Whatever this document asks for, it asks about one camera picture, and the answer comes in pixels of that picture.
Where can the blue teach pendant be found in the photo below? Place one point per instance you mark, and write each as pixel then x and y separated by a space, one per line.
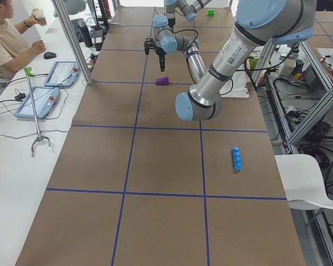
pixel 62 73
pixel 44 99

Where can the purple trapezoid block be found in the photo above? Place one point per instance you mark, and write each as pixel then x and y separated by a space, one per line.
pixel 162 81

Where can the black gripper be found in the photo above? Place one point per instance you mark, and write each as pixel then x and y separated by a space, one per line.
pixel 160 54

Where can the seated person in beige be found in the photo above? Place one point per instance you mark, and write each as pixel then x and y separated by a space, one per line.
pixel 15 52

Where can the long blue four-stud block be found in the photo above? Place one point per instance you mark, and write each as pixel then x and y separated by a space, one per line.
pixel 237 158

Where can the metal grabber reach tool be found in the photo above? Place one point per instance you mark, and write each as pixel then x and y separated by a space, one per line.
pixel 39 137

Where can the near blue teach pendant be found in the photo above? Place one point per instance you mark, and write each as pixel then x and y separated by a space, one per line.
pixel 44 99

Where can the green two-stud block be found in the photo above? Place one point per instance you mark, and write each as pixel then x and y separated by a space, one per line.
pixel 210 13

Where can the far blue teach pendant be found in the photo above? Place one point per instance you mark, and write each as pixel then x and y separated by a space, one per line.
pixel 62 73

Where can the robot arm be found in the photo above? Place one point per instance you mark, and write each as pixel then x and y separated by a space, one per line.
pixel 256 22
pixel 189 11

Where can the aluminium frame post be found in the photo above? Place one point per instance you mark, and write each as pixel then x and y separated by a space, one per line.
pixel 72 39

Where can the black computer mouse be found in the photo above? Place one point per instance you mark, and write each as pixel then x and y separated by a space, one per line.
pixel 49 55

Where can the white plastic chair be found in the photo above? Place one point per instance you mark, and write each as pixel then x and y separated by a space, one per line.
pixel 303 182

